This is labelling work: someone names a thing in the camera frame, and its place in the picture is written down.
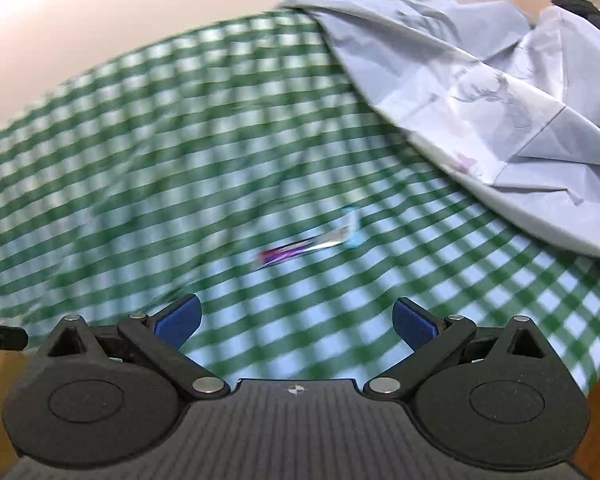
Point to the green checked cloth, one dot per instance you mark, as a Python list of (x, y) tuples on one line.
[(180, 160)]

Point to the grey printed bed sheet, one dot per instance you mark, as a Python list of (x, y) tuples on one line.
[(455, 85)]

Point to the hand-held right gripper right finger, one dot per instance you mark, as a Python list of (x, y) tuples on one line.
[(415, 322)]

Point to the purple silver snack packet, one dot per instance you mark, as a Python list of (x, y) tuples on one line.
[(300, 249)]

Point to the dark cloth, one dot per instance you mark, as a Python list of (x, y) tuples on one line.
[(587, 10)]

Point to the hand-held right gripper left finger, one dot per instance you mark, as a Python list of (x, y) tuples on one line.
[(180, 317)]

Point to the small teal packet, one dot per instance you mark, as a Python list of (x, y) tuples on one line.
[(353, 230)]

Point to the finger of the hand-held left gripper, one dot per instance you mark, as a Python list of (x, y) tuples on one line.
[(5, 337)]

